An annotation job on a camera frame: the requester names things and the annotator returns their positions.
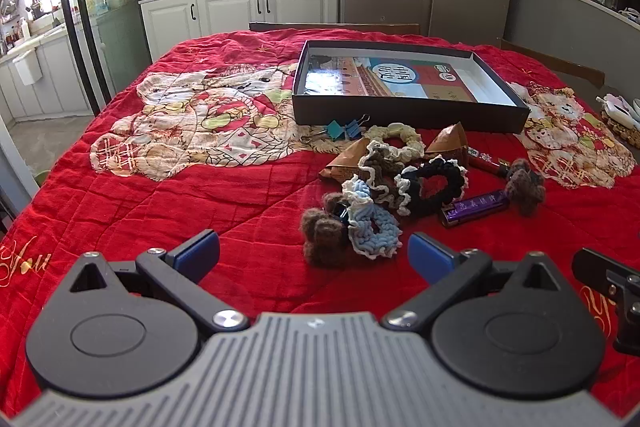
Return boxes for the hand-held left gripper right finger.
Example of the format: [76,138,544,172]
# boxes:
[381,232,572,333]

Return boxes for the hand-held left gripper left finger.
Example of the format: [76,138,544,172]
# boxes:
[69,229,250,334]

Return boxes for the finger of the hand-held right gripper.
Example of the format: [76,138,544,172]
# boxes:
[572,248,640,303]

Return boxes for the light blue knit scrunchie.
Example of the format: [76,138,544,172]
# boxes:
[341,174,403,262]

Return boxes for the purple lighter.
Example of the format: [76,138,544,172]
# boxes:
[440,194,511,229]

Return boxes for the black scrunchie with white edge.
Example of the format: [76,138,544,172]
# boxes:
[394,157,471,215]

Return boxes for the brown knit bow hair clip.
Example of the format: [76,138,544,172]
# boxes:
[505,158,547,217]
[300,193,351,269]

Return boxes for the brown scrunchie with cream edge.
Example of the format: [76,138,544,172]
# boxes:
[357,142,402,215]

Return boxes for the red snack stick packet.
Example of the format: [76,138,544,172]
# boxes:
[467,146,511,175]

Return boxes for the brown pyramid snack packet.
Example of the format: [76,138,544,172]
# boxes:
[425,122,470,165]
[320,139,373,182]

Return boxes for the cream knit scrunchie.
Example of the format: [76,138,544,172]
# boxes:
[362,122,426,160]

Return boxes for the black shallow cardboard box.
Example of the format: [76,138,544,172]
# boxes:
[291,39,531,134]

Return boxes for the blue binder clip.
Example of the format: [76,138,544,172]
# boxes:
[345,113,372,140]

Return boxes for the teal binder clip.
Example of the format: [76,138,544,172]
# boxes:
[300,119,349,148]

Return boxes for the red printed bear blanket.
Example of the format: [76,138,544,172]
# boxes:
[0,29,640,408]

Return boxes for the white pink toy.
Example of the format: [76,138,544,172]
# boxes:
[601,93,637,122]

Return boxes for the brown wooden chair back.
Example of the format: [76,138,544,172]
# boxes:
[500,38,606,88]

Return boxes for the white kitchen cabinet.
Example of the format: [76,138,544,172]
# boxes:
[139,0,342,62]

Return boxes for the dark wooden chair back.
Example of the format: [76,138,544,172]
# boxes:
[249,22,421,36]

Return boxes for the white hanging bin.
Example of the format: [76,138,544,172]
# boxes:
[12,48,44,86]

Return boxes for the black sliding door frame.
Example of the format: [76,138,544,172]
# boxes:
[25,0,113,115]

